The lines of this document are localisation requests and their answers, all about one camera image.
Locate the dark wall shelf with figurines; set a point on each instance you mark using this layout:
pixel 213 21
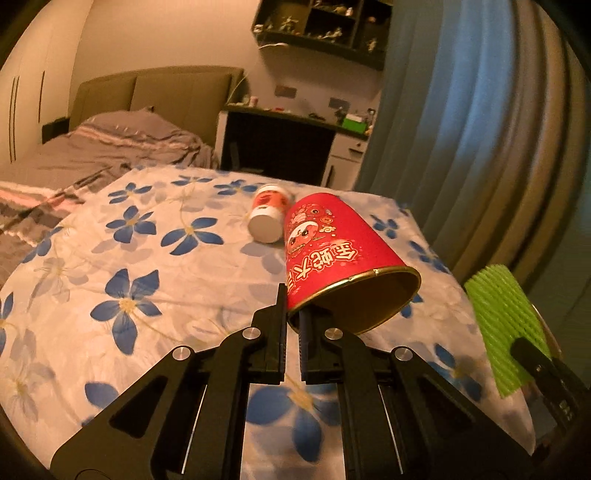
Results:
pixel 323 23

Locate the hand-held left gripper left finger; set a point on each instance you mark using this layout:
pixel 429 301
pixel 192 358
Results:
pixel 280 323

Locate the red paper cup gold inside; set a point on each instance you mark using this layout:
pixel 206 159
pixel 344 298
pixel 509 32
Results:
pixel 332 240

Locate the green box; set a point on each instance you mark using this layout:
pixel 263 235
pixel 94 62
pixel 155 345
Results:
pixel 353 125

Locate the white wardrobe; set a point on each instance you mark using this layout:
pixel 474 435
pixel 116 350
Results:
pixel 32 92

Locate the white bottle with red label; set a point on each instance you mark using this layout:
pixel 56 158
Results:
pixel 268 217

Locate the grey striped duvet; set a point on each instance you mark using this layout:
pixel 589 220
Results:
pixel 115 143

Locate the grey wall socket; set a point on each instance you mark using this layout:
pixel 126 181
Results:
pixel 285 91
pixel 337 102

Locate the grey blue curtain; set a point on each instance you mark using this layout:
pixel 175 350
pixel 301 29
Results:
pixel 461 115

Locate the blue flower printed blanket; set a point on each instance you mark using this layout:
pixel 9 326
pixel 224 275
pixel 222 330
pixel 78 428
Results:
pixel 138 258

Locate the dark desk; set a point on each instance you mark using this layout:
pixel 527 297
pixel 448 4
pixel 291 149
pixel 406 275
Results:
pixel 277 143

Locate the white drawer unit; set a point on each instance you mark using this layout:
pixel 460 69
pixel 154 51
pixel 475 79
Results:
pixel 346 159

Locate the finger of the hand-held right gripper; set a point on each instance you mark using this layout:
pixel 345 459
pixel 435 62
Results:
pixel 542 369

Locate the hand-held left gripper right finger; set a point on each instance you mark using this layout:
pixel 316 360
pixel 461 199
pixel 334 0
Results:
pixel 303 332

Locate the green foam net sleeve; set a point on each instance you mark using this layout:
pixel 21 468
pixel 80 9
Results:
pixel 498 314

